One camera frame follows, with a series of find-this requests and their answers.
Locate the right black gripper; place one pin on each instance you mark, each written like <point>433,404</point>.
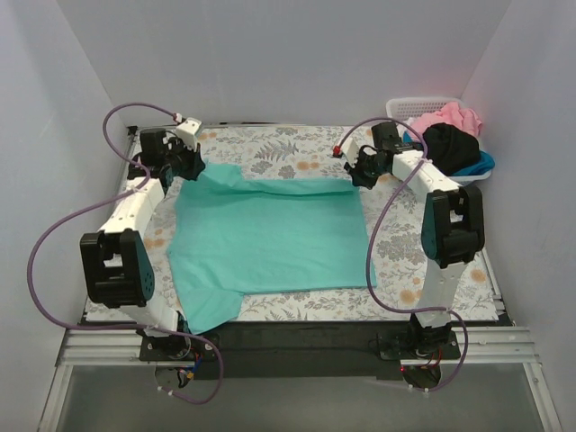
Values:
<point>361,168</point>

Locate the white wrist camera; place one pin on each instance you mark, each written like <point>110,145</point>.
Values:
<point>187,130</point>
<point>348,150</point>

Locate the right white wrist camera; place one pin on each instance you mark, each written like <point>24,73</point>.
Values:
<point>348,150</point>

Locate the black t shirt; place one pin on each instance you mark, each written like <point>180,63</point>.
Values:
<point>450,149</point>

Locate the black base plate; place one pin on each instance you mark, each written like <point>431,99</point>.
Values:
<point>297,349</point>

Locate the pink t shirt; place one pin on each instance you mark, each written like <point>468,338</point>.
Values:
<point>464,119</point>

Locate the blue t shirt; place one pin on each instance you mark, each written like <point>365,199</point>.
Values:
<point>485,164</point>

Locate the white plastic laundry basket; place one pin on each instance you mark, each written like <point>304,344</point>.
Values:
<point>409,108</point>

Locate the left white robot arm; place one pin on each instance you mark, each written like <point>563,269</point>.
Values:
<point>118,272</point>

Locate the teal t shirt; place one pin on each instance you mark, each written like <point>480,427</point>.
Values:
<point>236,237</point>

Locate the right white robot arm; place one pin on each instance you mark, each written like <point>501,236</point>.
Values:
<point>452,230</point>

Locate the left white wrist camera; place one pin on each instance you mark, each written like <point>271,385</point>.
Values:
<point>187,130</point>

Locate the aluminium frame rail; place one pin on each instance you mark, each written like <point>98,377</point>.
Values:
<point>487,345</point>

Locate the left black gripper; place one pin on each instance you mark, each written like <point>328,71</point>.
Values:
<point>190,160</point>

